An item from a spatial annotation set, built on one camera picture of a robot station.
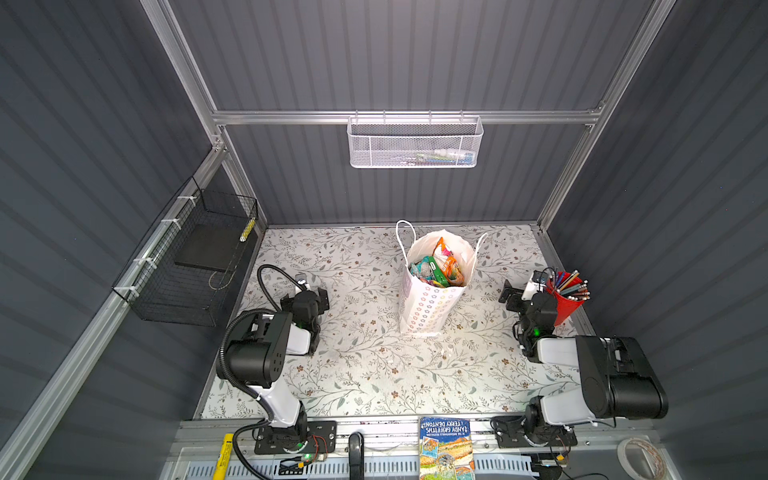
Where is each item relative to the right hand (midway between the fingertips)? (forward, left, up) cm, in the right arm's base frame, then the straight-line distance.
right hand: (527, 285), depth 90 cm
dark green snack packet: (0, +28, +7) cm, 28 cm away
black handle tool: (-43, +50, -3) cm, 66 cm away
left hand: (+1, +71, -4) cm, 71 cm away
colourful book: (-42, +29, -6) cm, 51 cm away
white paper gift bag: (-12, +32, +7) cm, 35 cm away
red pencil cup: (-3, -11, +1) cm, 12 cm away
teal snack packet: (+4, +32, +3) cm, 33 cm away
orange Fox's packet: (+1, +25, +10) cm, 27 cm away
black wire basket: (-8, +92, +19) cm, 95 cm away
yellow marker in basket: (+6, +81, +20) cm, 84 cm away
